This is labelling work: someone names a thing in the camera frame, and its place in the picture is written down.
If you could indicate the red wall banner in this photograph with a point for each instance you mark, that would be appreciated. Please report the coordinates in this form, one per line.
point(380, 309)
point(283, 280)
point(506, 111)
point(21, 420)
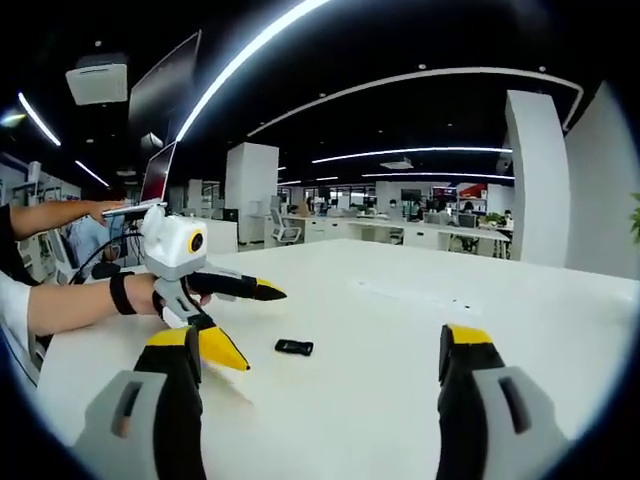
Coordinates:
point(467, 192)

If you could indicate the silver laptop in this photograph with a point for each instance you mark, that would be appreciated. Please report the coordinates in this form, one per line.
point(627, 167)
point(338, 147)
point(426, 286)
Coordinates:
point(157, 175)

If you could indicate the black pronged plastic buckle part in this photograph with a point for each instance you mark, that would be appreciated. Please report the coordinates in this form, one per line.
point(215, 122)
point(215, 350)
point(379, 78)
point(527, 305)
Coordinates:
point(307, 348)

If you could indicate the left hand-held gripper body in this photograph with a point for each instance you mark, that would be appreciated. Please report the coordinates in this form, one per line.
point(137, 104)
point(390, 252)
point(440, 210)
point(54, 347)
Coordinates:
point(172, 245)

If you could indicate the blue-grey cloth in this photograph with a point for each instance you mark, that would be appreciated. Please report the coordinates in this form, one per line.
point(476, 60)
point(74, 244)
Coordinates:
point(87, 245)

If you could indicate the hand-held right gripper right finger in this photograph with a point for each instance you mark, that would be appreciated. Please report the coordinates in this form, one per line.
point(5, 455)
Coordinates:
point(490, 415)

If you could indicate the long white office desk row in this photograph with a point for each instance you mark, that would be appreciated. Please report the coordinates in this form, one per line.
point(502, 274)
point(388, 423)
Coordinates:
point(400, 232)

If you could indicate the white ceiling air conditioner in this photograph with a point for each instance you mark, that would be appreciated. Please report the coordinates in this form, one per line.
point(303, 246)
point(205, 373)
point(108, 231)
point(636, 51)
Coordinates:
point(97, 80)

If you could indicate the person's left hand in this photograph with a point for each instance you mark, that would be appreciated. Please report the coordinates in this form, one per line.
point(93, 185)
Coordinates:
point(146, 295)

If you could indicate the black wrist band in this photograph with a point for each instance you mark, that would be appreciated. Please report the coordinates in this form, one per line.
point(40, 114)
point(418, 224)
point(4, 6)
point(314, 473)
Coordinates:
point(122, 294)

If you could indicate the white square pillar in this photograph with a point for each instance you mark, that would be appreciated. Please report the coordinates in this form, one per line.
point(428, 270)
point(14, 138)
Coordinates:
point(252, 195)
point(537, 185)

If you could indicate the dark hanging screen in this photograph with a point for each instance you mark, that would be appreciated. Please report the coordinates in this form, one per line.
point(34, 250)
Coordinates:
point(165, 85)

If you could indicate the person's white sleeve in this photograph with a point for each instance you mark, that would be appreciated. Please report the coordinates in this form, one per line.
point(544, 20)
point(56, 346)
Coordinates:
point(15, 315)

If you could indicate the long curved ceiling light strip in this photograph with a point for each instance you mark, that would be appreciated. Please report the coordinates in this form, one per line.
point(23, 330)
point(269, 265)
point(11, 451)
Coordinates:
point(240, 65)

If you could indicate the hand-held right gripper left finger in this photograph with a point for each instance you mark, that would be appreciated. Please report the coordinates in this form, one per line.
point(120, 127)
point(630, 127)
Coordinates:
point(145, 415)

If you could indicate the white office chair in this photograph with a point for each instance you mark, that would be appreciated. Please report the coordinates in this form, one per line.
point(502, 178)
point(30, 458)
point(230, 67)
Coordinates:
point(286, 227)

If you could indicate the black socket plastic buckle part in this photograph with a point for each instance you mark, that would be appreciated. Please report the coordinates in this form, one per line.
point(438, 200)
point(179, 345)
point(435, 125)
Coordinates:
point(287, 346)

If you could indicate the straight ceiling light strip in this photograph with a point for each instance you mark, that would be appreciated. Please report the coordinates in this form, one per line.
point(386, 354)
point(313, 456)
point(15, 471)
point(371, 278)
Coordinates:
point(410, 152)
point(440, 175)

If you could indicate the potted green plant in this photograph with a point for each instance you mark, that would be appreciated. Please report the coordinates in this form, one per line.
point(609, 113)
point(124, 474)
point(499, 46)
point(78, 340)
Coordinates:
point(636, 215)

